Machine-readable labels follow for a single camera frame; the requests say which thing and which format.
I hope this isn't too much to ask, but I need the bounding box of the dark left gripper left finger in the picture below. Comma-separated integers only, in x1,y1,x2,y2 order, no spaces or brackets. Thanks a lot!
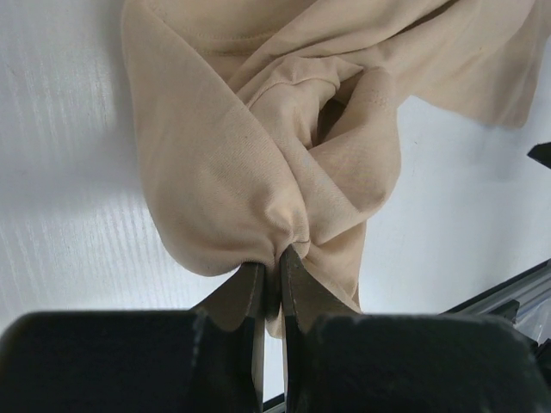
191,263,265,412

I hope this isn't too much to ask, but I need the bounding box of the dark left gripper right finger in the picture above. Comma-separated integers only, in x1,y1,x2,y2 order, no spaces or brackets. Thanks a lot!
279,247,358,412

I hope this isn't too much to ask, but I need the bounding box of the beige t-shirt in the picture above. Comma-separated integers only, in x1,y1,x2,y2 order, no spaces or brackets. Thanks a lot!
121,1,550,309

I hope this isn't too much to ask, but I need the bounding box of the aluminium frame rail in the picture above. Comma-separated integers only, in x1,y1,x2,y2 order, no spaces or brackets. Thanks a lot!
263,262,550,412

